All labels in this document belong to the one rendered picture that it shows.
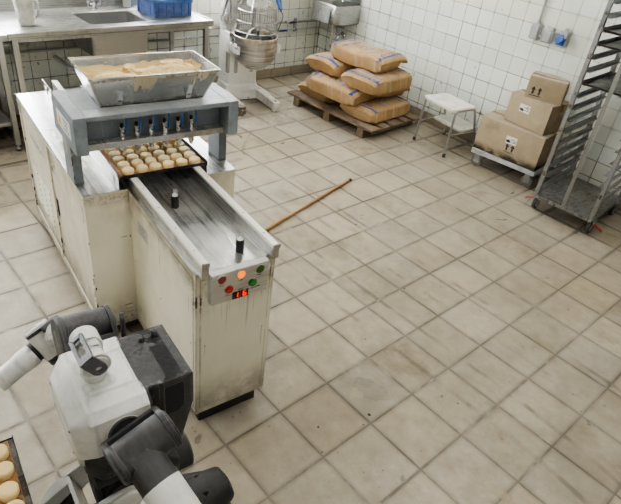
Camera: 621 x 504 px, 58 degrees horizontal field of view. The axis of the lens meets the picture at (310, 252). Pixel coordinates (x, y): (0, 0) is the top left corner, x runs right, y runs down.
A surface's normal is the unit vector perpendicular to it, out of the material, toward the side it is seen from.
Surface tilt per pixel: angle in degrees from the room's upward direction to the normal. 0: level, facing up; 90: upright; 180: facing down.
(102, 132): 90
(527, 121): 93
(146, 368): 1
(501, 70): 90
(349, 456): 0
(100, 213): 90
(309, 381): 0
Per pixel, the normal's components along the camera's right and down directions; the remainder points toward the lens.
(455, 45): -0.74, 0.30
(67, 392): -0.50, -0.40
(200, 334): 0.56, 0.52
